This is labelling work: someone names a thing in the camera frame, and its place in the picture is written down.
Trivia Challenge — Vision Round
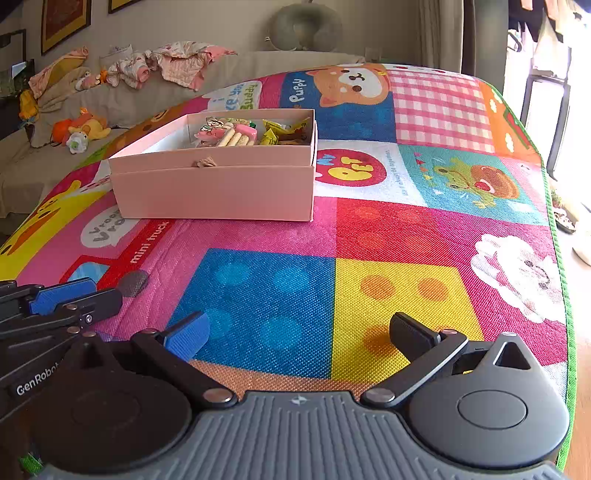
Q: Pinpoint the dark balcony door frame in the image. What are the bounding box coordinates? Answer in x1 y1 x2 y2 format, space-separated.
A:
522 69 570 182

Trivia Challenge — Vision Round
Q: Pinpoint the colourful cartoon play mat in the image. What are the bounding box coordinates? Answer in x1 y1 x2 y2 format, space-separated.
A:
0 62 579 472

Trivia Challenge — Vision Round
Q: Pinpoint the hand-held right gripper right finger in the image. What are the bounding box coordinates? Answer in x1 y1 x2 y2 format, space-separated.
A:
360 312 546 409

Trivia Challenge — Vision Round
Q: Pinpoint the yellow cloth toy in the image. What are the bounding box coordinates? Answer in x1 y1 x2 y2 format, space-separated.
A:
18 90 40 122

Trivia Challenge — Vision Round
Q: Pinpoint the white round bowl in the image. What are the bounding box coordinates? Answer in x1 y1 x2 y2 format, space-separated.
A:
571 237 591 267

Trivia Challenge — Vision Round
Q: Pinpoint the dark cabinet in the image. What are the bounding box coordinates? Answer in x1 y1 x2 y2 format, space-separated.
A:
0 28 37 141

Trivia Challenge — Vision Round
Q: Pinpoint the hanging laundry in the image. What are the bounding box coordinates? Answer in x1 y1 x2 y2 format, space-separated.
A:
508 0 591 61

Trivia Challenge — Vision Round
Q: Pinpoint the pink pig candy packet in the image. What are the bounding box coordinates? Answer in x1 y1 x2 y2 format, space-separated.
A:
194 127 223 147

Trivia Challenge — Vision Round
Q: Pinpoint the grey neck pillow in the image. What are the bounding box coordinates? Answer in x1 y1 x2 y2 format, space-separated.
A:
268 2 345 52

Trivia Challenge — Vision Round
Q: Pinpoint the large yellow snack packet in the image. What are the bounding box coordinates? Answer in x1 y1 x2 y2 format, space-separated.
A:
261 119 289 146

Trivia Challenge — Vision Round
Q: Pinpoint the white flower pot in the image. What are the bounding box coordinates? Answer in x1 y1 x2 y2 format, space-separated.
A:
549 187 579 234

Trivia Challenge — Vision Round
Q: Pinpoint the pink yellow folded cloth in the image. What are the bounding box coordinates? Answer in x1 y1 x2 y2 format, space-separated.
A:
28 46 89 100

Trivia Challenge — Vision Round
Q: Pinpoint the yellow orange plush toy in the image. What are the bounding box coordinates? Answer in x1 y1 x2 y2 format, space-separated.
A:
67 108 112 139

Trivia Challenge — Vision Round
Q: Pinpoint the biscuit stick packet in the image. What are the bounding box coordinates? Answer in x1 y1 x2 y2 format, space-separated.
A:
217 129 254 147

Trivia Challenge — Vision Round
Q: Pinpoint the small plush doll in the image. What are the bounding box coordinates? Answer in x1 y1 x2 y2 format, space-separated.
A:
75 69 109 92

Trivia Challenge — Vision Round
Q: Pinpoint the pink floral clothes pile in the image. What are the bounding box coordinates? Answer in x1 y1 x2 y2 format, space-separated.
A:
105 41 238 90

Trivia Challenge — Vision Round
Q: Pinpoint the beige folded blanket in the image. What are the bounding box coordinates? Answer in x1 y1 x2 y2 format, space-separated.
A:
37 67 93 114

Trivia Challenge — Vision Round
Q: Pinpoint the beige sofa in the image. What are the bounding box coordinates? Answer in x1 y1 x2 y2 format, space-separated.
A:
0 51 365 232

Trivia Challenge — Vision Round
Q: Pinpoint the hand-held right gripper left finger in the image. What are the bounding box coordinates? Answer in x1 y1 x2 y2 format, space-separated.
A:
60 311 238 409

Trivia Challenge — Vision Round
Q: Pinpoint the pink cardboard box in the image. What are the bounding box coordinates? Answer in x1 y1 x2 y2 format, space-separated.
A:
107 108 319 222

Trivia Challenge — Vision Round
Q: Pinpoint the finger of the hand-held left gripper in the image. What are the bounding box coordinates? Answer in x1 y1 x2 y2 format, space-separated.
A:
0 290 124 354
0 276 100 321

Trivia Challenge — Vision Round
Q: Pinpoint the beige curtain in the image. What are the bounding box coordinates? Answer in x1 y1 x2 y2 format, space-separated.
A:
418 0 506 88

